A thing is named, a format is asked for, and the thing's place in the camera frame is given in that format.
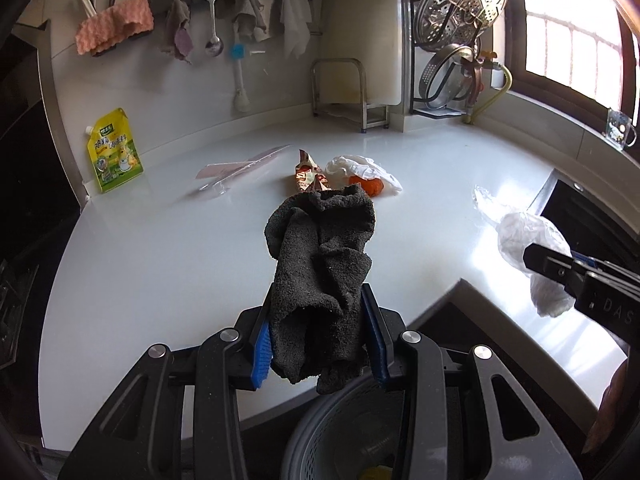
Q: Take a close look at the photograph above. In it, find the black wire lid rack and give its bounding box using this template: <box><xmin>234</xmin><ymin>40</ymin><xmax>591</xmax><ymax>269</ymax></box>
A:
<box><xmin>407</xmin><ymin>0</ymin><xmax>481</xmax><ymax>118</ymax></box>

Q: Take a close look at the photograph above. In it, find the gas valve with yellow hose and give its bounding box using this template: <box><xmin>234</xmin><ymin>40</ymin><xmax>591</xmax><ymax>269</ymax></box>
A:
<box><xmin>462</xmin><ymin>51</ymin><xmax>513</xmax><ymax>125</ymax></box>

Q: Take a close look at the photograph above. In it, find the white cutting board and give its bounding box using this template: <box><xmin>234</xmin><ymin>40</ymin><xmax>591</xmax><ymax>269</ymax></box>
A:
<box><xmin>320</xmin><ymin>0</ymin><xmax>405</xmax><ymax>107</ymax></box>

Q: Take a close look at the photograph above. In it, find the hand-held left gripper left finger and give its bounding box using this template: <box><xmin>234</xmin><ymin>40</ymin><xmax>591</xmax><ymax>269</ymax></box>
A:
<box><xmin>57</xmin><ymin>305</ymin><xmax>274</xmax><ymax>480</ymax></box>

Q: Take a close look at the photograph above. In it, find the person's right hand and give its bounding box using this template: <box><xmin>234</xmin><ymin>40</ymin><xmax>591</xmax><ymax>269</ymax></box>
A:
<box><xmin>582</xmin><ymin>360</ymin><xmax>629</xmax><ymax>453</ymax></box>

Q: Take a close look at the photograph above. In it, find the grey rag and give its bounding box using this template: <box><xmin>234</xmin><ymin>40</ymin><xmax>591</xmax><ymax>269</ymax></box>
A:
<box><xmin>162</xmin><ymin>0</ymin><xmax>193</xmax><ymax>56</ymax></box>

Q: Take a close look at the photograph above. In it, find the black stove unit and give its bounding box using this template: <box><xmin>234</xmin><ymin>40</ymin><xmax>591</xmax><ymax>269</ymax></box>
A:
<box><xmin>0</xmin><ymin>20</ymin><xmax>83</xmax><ymax>371</ymax></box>

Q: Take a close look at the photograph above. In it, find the pot lid with brown handle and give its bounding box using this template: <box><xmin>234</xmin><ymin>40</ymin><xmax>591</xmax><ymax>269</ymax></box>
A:
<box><xmin>419</xmin><ymin>44</ymin><xmax>483</xmax><ymax>110</ymax></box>

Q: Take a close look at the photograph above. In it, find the pink waffle cloth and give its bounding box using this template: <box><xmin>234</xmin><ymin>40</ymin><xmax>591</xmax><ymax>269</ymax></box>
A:
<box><xmin>75</xmin><ymin>0</ymin><xmax>155</xmax><ymax>56</ymax></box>

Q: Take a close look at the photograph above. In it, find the black kitchen sink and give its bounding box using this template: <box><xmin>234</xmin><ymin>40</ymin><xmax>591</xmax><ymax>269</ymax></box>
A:
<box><xmin>529</xmin><ymin>169</ymin><xmax>640</xmax><ymax>273</ymax></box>

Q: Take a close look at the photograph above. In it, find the printed glass mug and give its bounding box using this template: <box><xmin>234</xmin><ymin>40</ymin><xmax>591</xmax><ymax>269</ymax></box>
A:
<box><xmin>602</xmin><ymin>107</ymin><xmax>638</xmax><ymax>153</ymax></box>

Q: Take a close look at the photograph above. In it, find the grey white hanging cloth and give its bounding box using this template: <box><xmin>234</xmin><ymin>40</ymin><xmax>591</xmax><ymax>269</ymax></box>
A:
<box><xmin>232</xmin><ymin>0</ymin><xmax>271</xmax><ymax>43</ymax></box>

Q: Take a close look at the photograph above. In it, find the perforated light blue waste basket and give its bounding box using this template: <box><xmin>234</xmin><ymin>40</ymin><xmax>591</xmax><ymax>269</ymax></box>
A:
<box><xmin>280</xmin><ymin>377</ymin><xmax>416</xmax><ymax>480</ymax></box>

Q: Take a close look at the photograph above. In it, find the dark framed window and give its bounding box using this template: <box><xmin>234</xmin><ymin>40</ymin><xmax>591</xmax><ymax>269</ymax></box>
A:
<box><xmin>510</xmin><ymin>0</ymin><xmax>640</xmax><ymax>111</ymax></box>

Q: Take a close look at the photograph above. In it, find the brown snack wrapper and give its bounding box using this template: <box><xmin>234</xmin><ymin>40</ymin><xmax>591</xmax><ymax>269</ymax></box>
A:
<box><xmin>291</xmin><ymin>149</ymin><xmax>332</xmax><ymax>192</ymax></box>

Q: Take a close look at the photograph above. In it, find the blue white bottle brush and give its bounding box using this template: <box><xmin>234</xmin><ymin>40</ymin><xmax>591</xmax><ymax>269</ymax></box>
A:
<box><xmin>229</xmin><ymin>42</ymin><xmax>253</xmax><ymax>113</ymax></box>

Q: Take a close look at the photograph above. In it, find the clear pink blister package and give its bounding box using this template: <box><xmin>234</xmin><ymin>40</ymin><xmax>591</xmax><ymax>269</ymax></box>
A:
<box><xmin>195</xmin><ymin>145</ymin><xmax>292</xmax><ymax>196</ymax></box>

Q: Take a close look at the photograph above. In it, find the dark grey fuzzy sock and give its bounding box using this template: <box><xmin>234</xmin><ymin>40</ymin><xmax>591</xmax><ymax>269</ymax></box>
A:
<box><xmin>264</xmin><ymin>184</ymin><xmax>376</xmax><ymax>396</ymax></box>

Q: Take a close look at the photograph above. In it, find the yellow green spout pouch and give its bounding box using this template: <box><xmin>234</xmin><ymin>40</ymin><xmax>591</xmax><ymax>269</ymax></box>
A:
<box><xmin>84</xmin><ymin>107</ymin><xmax>145</xmax><ymax>194</ymax></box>

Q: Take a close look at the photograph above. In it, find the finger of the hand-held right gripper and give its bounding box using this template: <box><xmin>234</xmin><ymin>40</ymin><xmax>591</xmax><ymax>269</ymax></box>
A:
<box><xmin>572</xmin><ymin>254</ymin><xmax>640</xmax><ymax>282</ymax></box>
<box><xmin>522</xmin><ymin>242</ymin><xmax>592</xmax><ymax>307</ymax></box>

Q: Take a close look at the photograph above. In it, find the white bag with orange peel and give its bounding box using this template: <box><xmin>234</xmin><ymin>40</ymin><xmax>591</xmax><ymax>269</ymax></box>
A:
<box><xmin>325</xmin><ymin>154</ymin><xmax>403</xmax><ymax>197</ymax></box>

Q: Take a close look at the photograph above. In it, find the perforated metal steamer plate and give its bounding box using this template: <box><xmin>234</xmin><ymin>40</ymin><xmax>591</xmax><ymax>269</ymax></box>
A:
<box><xmin>415</xmin><ymin>0</ymin><xmax>511</xmax><ymax>53</ymax></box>

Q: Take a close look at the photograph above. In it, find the metal cutting board stand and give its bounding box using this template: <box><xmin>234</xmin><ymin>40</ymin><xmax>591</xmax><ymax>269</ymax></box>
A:
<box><xmin>311</xmin><ymin>58</ymin><xmax>390</xmax><ymax>134</ymax></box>

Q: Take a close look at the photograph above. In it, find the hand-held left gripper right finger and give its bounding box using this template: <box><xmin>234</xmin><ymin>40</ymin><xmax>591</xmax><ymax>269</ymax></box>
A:
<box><xmin>361</xmin><ymin>284</ymin><xmax>583</xmax><ymax>480</ymax></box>

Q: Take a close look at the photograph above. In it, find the metal spoon with smiley handle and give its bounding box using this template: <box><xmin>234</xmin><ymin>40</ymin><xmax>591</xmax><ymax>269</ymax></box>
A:
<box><xmin>203</xmin><ymin>0</ymin><xmax>224</xmax><ymax>57</ymax></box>

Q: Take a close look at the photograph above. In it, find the white plastic bag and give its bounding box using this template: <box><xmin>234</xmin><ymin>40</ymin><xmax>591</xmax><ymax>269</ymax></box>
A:
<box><xmin>472</xmin><ymin>184</ymin><xmax>576</xmax><ymax>318</ymax></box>

